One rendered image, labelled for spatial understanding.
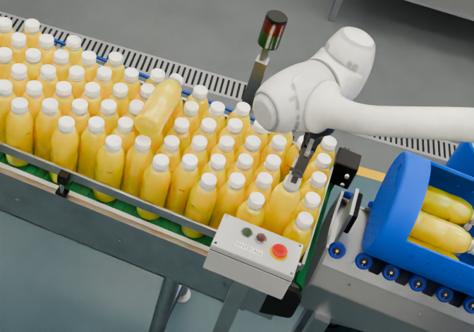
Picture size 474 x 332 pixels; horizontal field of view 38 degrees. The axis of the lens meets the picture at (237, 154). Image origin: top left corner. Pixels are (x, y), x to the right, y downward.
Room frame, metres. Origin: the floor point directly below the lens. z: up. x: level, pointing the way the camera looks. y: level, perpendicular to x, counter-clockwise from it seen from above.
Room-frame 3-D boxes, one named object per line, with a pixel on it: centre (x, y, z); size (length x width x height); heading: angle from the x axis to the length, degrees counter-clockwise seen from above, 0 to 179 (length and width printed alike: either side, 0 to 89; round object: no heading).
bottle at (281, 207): (1.15, -0.15, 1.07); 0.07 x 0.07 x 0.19
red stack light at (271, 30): (1.65, 0.02, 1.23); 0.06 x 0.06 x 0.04
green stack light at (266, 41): (1.65, 0.02, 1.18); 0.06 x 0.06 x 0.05
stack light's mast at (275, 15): (1.65, 0.02, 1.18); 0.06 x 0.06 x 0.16
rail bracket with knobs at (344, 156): (1.47, -0.31, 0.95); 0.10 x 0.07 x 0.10; 176
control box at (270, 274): (0.99, -0.11, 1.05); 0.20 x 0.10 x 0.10; 86
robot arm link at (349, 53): (1.14, -0.14, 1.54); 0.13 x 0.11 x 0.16; 148
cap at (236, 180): (1.16, -0.02, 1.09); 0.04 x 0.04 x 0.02
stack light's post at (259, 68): (1.65, 0.02, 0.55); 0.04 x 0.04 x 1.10; 86
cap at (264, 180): (1.19, -0.09, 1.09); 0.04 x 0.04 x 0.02
